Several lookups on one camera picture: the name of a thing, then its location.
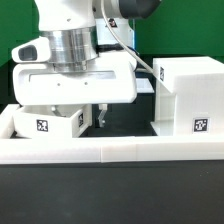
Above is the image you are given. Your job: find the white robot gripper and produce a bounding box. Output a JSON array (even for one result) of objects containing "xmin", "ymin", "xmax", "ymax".
[{"xmin": 12, "ymin": 37, "xmax": 137, "ymax": 128}]

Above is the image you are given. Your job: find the white front drawer box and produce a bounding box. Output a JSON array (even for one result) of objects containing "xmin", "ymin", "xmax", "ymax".
[{"xmin": 13, "ymin": 105, "xmax": 92, "ymax": 138}]

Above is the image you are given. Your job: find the white drawer cabinet frame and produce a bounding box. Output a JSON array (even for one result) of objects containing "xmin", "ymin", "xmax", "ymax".
[{"xmin": 151, "ymin": 56, "xmax": 224, "ymax": 136}]

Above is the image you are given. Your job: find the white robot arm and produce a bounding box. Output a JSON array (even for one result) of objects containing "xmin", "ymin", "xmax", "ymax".
[{"xmin": 12, "ymin": 0, "xmax": 162, "ymax": 108}]

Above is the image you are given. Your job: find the white U-shaped table fence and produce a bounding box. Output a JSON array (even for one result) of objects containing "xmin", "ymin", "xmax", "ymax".
[{"xmin": 0, "ymin": 104, "xmax": 224, "ymax": 164}]

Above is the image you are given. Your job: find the white fiducial marker sheet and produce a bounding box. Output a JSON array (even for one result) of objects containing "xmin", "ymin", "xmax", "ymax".
[{"xmin": 136, "ymin": 78, "xmax": 154, "ymax": 94}]

